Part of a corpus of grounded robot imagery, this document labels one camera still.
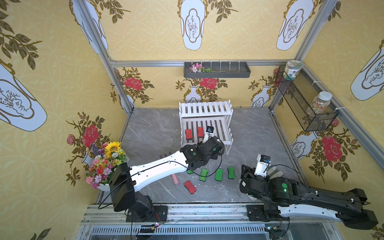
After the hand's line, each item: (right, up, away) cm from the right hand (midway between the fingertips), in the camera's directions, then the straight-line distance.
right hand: (244, 168), depth 74 cm
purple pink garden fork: (-36, -9, +9) cm, 38 cm away
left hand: (-18, +12, +3) cm, 22 cm away
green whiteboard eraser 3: (-4, -6, +12) cm, 14 cm away
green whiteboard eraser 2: (-11, -7, +13) cm, 18 cm away
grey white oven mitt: (+21, -7, +13) cm, 25 cm away
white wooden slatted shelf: (-12, +27, +7) cm, 31 cm away
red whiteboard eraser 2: (-29, +16, +16) cm, 36 cm away
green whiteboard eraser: (-28, -6, +13) cm, 31 cm away
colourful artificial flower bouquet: (-70, +5, +2) cm, 70 cm away
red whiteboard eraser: (-28, -12, +9) cm, 32 cm away
